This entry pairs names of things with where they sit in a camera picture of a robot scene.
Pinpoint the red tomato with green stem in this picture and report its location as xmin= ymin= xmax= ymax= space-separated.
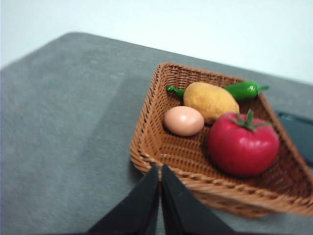
xmin=207 ymin=109 xmax=281 ymax=177

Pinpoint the brown wicker basket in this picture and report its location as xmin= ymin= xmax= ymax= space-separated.
xmin=129 ymin=62 xmax=313 ymax=219

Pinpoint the green chili pepper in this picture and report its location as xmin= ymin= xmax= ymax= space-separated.
xmin=166 ymin=80 xmax=271 ymax=102

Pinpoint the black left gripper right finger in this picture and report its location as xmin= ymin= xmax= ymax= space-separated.
xmin=161 ymin=164 xmax=234 ymax=235

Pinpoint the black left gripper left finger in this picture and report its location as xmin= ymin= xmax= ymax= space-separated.
xmin=87 ymin=164 xmax=161 ymax=235

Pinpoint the black rectangular tray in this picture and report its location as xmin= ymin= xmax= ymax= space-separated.
xmin=275 ymin=110 xmax=313 ymax=168

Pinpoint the pale brown egg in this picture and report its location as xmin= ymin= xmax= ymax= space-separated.
xmin=163 ymin=106 xmax=205 ymax=137

